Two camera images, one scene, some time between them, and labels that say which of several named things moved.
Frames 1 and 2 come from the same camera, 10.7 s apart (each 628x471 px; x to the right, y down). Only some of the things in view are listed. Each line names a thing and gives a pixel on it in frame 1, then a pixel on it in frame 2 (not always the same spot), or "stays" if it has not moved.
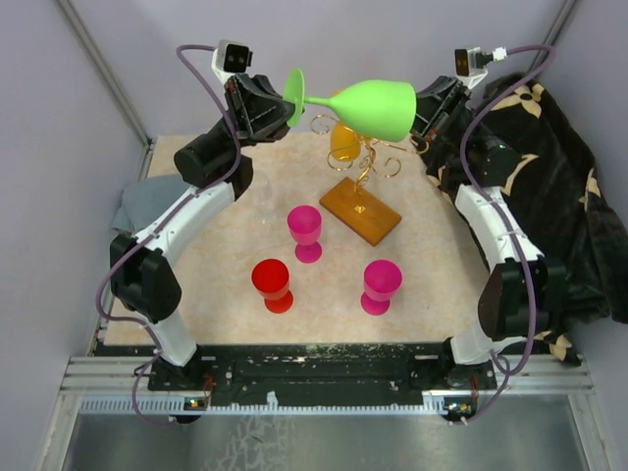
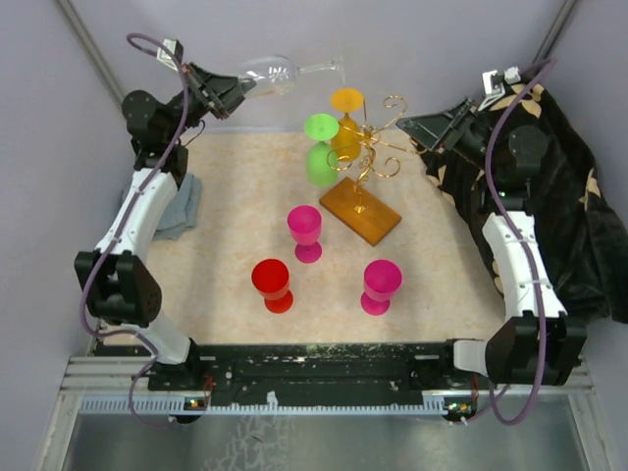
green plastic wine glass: [384, 110] -> [322, 160]
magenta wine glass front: [382, 281] stays
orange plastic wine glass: [344, 141] stays
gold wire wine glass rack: [357, 153] stays
